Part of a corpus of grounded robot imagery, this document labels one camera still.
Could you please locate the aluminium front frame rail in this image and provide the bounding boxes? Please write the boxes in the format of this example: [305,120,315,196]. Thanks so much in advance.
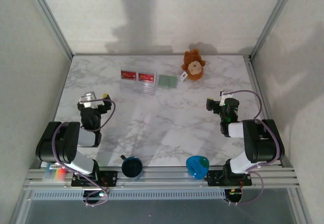
[24,166,302,191]

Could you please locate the grey slotted cable duct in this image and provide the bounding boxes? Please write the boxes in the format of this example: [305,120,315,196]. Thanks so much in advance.
[29,190,226,201]

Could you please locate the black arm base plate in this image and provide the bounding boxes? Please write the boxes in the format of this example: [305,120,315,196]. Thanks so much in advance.
[71,170,119,187]
[205,169,253,186]

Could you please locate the brown plush monkey toy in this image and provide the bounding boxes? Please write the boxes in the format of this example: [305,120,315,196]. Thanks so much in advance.
[181,49,207,82]

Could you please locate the aluminium frame post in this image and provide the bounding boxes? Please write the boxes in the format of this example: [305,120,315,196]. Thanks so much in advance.
[24,0,74,60]
[249,0,299,60]

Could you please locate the aluminium side frame rail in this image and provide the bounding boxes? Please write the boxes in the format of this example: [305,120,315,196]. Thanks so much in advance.
[243,55,284,168]

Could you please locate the dark blue cup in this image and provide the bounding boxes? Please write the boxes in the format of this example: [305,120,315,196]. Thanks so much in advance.
[120,155,144,181]

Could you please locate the bright blue bowl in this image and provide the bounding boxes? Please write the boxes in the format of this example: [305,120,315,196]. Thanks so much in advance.
[185,155,211,180]

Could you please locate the green card holder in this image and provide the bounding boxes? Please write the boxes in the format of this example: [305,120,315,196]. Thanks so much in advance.
[157,74,178,88]

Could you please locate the colourful marker pack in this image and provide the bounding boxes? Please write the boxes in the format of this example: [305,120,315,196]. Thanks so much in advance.
[45,163,68,182]

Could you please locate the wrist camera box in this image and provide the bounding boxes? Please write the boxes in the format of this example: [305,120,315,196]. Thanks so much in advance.
[77,91,99,109]
[219,90,234,105]

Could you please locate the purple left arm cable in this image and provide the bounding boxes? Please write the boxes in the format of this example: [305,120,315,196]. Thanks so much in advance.
[52,98,116,207]

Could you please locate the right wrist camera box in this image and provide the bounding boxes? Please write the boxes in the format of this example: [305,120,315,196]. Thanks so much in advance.
[219,90,234,105]

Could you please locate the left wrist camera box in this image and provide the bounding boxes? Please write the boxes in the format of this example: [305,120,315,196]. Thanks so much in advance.
[77,91,99,109]

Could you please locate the red credit card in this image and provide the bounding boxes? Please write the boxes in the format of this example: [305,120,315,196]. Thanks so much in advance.
[138,72,155,83]

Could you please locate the red card box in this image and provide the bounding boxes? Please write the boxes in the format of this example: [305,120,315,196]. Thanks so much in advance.
[120,69,138,81]

